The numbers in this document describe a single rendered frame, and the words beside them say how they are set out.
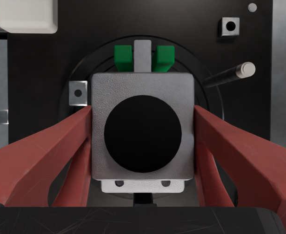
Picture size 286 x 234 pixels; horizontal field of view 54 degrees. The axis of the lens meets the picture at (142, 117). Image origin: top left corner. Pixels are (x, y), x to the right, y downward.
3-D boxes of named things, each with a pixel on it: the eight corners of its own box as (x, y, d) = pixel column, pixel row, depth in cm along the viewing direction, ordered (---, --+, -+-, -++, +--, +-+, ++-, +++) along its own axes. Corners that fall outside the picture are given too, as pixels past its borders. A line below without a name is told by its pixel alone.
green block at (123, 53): (132, 72, 23) (132, 63, 18) (117, 72, 23) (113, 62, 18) (132, 58, 23) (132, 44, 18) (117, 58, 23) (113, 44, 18)
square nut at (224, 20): (235, 38, 26) (239, 35, 25) (218, 38, 26) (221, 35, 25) (236, 20, 26) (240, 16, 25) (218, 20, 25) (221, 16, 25)
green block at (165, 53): (166, 73, 24) (174, 63, 19) (151, 73, 23) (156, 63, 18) (166, 58, 23) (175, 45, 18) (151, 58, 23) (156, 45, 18)
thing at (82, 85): (90, 106, 23) (87, 106, 22) (72, 106, 23) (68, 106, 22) (90, 81, 23) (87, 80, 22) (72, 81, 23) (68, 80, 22)
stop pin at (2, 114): (25, 122, 30) (9, 124, 26) (14, 122, 30) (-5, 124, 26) (25, 109, 30) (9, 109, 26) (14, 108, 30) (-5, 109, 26)
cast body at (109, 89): (177, 182, 18) (201, 218, 11) (107, 182, 18) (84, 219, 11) (177, 48, 18) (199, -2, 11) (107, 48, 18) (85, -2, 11)
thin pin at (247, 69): (212, 87, 24) (256, 76, 15) (202, 87, 24) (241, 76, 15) (212, 78, 24) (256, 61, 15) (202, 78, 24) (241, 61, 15)
